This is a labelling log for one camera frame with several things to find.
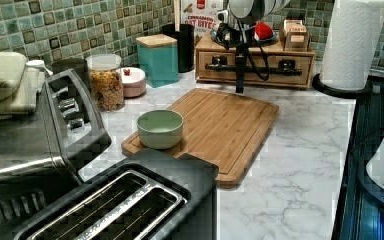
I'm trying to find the glass jar of pasta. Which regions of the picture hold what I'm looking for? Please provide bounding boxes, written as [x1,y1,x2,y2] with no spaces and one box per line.
[86,54,124,111]

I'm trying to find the wooden drawer box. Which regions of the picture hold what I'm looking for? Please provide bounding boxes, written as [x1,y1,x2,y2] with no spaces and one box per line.
[194,30,316,90]

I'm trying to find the dark gray cup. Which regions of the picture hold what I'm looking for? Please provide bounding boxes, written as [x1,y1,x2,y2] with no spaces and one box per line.
[51,58,90,89]

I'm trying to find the oat bites cereal box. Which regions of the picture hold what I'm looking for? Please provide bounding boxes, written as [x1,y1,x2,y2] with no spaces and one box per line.
[180,0,224,45]

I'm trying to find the black drawer handle bar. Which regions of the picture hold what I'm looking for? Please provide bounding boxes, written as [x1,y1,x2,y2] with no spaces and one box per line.
[205,56,302,76]

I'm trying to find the black toaster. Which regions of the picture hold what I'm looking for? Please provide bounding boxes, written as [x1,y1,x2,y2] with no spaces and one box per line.
[10,149,218,240]

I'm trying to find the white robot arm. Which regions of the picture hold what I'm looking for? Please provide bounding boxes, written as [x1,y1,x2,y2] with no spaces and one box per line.
[216,0,290,94]

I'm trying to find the pink lidded bowl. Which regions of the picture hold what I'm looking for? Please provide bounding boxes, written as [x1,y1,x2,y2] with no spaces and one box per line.
[121,67,146,98]

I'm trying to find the paper towel roll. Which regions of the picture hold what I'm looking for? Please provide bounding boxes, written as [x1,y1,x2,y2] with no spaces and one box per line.
[320,0,384,91]

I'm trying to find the black paper towel holder base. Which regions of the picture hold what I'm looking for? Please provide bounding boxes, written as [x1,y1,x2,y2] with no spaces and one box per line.
[312,74,372,99]

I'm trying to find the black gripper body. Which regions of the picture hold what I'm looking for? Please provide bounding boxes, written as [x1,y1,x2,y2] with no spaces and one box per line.
[215,9,256,57]

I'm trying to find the teal canister with wooden lid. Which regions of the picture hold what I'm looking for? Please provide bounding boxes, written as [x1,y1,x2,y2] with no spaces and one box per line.
[136,34,179,88]

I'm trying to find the bamboo cutting board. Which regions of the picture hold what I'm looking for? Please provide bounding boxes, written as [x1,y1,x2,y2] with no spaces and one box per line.
[120,87,280,189]

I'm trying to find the small wooden box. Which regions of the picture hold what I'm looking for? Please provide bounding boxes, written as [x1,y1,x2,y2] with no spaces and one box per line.
[279,19,309,52]

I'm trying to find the red object on plate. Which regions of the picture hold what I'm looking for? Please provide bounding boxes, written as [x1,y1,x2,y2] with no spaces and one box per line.
[254,22,274,41]

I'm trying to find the light green bowl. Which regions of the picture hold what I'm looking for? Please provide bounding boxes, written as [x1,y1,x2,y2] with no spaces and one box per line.
[137,110,184,149]

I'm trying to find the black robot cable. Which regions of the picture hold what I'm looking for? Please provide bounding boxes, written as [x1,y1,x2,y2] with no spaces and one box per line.
[246,39,271,82]

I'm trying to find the folded beige towels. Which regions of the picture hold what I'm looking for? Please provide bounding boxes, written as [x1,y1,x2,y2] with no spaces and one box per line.
[0,52,38,120]

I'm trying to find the black cylindrical container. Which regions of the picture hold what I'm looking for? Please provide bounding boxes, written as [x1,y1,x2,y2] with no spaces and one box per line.
[162,24,195,73]

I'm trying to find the stainless toaster oven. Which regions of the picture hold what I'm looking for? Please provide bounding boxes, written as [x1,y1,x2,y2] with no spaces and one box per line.
[0,69,111,240]

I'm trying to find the dark dish drying mat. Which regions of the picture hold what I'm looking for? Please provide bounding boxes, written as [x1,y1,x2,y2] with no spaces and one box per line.
[330,77,384,240]

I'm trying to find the white bottle top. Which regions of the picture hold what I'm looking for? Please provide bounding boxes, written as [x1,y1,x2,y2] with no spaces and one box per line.
[25,60,53,94]

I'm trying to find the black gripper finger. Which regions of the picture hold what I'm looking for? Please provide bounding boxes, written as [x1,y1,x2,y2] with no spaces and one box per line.
[240,51,246,94]
[235,55,242,94]

